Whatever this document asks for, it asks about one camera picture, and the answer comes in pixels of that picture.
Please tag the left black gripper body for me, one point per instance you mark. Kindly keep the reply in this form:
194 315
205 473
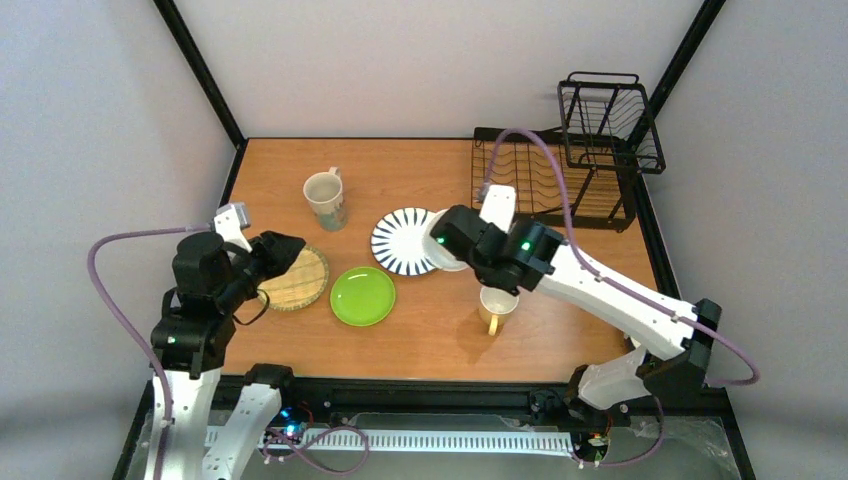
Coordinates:
266 255

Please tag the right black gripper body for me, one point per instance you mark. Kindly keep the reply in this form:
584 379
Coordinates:
448 226

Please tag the woven bamboo tray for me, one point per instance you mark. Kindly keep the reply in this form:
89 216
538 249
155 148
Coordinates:
300 286

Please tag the white bowl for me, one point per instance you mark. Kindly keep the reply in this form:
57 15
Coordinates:
435 253

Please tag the green plate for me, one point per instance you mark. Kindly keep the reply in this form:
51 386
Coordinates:
362 296

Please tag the black wire dish rack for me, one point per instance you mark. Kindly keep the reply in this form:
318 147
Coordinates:
606 140

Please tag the blue striped white plate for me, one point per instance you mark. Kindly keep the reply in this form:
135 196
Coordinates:
397 242

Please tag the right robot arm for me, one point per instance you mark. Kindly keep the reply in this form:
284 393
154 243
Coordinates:
668 332

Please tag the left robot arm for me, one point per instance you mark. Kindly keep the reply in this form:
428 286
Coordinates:
214 278

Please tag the tall seashell mug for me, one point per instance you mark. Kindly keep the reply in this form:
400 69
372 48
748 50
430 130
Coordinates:
324 192

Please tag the yellow handled white mug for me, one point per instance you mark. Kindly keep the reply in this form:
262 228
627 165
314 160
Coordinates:
495 307

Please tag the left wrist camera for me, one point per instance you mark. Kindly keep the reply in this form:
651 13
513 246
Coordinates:
230 221

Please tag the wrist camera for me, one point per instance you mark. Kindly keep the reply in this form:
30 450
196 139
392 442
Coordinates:
498 206
230 221

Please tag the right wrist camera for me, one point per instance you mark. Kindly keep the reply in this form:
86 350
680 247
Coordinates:
498 206

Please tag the black aluminium base frame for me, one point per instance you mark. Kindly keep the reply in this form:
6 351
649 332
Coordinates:
332 400

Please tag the white slotted cable duct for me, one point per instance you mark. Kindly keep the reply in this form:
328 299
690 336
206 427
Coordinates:
507 442

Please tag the left black corner post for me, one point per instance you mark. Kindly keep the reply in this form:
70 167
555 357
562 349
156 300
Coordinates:
185 42

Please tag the black corner post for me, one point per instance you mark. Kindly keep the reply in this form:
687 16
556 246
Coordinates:
695 34
185 42

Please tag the right black corner post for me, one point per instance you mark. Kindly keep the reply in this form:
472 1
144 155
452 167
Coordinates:
695 34

